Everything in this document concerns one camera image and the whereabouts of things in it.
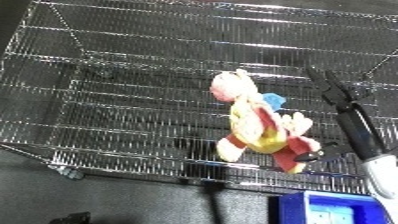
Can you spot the pink and yellow soft toy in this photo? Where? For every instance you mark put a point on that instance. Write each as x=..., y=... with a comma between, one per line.
x=257, y=126

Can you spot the pale right robot arm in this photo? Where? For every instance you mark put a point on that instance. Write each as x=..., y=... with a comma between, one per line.
x=382, y=176

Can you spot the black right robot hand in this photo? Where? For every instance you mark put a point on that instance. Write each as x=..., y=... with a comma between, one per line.
x=355, y=123

